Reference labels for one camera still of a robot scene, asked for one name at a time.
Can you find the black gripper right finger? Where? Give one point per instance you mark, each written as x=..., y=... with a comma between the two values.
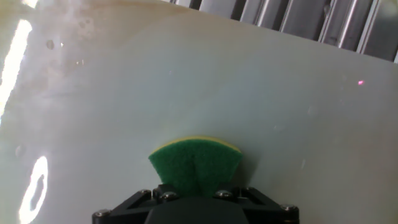
x=273, y=216

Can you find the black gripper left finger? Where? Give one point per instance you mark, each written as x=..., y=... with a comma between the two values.
x=124, y=216

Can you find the green and yellow sponge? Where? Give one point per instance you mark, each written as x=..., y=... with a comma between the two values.
x=196, y=161

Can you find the marble pattern tile slab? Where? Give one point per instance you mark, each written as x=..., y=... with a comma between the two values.
x=155, y=93

